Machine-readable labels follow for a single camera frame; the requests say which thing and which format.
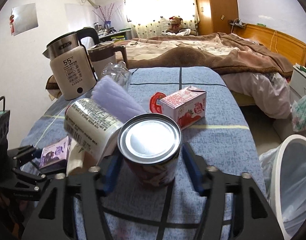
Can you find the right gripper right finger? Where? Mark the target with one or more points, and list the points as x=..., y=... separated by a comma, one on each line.
x=197, y=169

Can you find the clear plastic water bottle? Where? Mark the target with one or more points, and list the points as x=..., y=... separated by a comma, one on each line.
x=119, y=73

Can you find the heart pattern curtain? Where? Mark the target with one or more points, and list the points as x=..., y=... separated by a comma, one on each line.
x=150, y=18

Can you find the red snack wrapper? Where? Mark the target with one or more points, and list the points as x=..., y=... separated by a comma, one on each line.
x=154, y=103

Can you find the wooden headboard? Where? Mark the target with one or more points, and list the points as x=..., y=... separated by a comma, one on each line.
x=290, y=47

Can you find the brown blanket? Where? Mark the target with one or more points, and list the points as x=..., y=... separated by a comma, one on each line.
x=223, y=53

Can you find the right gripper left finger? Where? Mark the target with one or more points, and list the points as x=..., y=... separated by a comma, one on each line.
x=105, y=180

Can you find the purple ribbed plastic cup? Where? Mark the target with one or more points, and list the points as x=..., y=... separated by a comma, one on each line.
x=115, y=100

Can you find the white steel electric kettle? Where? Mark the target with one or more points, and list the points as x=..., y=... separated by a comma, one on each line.
x=70, y=63

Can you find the strawberry milk carton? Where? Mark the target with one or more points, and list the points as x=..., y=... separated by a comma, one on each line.
x=186, y=106

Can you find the purple small milk carton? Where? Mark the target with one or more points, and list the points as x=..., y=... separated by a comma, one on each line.
x=55, y=154

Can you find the white nightstand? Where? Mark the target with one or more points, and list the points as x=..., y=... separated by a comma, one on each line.
x=297, y=85

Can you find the wooden wardrobe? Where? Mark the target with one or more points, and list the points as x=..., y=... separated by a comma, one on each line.
x=216, y=16

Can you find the white brown lidded mug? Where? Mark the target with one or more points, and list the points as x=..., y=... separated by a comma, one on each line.
x=104, y=53

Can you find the teddy bear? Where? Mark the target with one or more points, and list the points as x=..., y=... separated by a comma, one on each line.
x=176, y=25

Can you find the white trash bin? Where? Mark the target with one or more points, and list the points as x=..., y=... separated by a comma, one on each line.
x=288, y=185

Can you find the white yogurt cup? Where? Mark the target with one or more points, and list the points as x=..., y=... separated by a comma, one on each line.
x=93, y=128

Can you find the red drink can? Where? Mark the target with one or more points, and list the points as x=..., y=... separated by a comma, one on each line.
x=150, y=144

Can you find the green printed plastic bag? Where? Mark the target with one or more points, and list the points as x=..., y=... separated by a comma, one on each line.
x=299, y=115

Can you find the pink bed sheet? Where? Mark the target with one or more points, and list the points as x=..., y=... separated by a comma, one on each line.
x=270, y=92

